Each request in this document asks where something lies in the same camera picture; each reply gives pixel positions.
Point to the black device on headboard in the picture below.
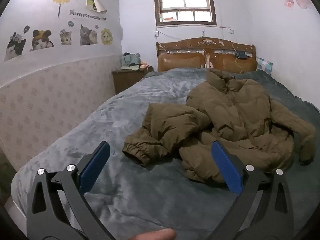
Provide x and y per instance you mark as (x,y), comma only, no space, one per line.
(241,54)

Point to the black and white cat sticker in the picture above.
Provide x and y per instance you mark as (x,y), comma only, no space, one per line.
(15,47)

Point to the pale green bag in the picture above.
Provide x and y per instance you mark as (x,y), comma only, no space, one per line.
(130,60)

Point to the yellow flower cat sticker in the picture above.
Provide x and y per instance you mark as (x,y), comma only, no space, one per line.
(106,37)

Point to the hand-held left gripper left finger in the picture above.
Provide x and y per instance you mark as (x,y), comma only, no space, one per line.
(95,167)

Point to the small orange object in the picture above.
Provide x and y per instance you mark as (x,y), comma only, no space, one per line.
(146,66)

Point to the grey plush blanket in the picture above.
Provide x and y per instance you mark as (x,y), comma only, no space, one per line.
(125,100)

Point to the peeling paper wall poster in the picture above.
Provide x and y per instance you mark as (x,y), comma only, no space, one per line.
(92,3)

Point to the dark lettering wall sticker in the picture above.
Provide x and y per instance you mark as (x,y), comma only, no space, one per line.
(85,16)

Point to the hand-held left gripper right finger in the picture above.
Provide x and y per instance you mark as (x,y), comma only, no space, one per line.
(226,167)

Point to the person's left hand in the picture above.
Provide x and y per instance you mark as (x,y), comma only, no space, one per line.
(155,235)

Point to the small tabby kitten sticker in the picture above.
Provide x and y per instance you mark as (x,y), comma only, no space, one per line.
(66,37)

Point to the cat in bear hat sticker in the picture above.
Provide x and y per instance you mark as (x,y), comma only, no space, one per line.
(41,42)

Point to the dark wooden nightstand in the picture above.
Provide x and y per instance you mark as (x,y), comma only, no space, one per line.
(125,80)

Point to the brown puffer jacket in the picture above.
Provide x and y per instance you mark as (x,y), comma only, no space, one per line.
(237,110)

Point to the grey cat wall sticker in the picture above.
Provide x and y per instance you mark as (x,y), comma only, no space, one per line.
(86,33)

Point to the dark speech bubble sticker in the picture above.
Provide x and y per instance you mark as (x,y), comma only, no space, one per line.
(26,29)
(70,24)

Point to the checked pillow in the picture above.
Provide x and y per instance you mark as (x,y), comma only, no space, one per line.
(264,65)

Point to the wooden bed headboard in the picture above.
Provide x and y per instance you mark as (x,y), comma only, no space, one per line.
(180,62)

